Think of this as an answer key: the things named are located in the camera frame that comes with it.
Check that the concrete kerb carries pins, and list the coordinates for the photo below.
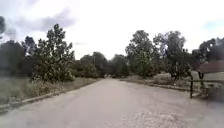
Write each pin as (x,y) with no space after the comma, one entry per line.
(30,99)

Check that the tall green tree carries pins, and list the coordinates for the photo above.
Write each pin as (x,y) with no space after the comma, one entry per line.
(53,56)

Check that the grey asphalt road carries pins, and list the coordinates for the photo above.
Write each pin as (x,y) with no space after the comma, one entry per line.
(110,100)

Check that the row of trees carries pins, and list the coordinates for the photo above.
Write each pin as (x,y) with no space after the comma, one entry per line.
(143,56)

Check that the dark tree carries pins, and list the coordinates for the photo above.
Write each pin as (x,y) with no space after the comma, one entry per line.
(13,58)

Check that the dry grass verge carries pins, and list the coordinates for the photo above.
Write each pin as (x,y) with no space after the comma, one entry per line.
(23,87)
(160,81)

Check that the building with brown roof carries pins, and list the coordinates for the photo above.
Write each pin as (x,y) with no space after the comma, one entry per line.
(210,71)

